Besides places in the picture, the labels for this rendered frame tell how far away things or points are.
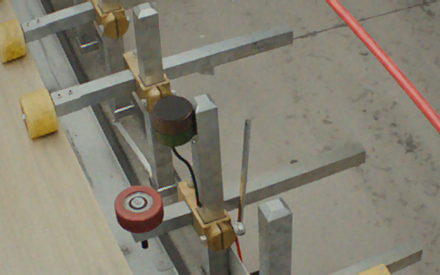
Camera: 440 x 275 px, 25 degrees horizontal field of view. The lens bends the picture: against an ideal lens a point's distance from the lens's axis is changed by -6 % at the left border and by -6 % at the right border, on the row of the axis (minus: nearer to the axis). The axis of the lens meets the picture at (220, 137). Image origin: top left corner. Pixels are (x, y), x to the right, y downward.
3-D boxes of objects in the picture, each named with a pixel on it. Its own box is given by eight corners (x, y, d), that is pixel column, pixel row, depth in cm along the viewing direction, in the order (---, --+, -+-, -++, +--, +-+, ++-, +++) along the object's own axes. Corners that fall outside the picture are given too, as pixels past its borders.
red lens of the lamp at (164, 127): (183, 102, 157) (183, 90, 155) (199, 126, 153) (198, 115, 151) (146, 114, 155) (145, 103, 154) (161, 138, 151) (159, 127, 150)
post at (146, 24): (171, 198, 204) (150, -2, 172) (178, 211, 202) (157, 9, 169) (155, 204, 203) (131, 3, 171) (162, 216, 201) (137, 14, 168)
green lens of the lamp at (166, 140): (185, 115, 158) (184, 103, 157) (200, 139, 154) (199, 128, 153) (148, 126, 157) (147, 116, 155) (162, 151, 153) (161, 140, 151)
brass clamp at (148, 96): (152, 66, 191) (150, 44, 187) (179, 110, 182) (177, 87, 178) (121, 76, 189) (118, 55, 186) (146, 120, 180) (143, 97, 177)
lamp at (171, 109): (193, 193, 170) (183, 90, 155) (206, 216, 166) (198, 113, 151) (160, 204, 168) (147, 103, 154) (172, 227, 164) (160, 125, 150)
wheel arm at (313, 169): (356, 155, 185) (357, 137, 182) (364, 167, 183) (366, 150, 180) (129, 233, 174) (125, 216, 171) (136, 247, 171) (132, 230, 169)
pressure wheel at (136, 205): (158, 224, 179) (151, 177, 171) (175, 255, 173) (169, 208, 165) (116, 238, 177) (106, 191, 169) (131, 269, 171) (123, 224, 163)
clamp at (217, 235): (205, 194, 180) (203, 173, 177) (236, 246, 171) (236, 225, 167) (175, 204, 179) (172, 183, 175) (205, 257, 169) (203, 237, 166)
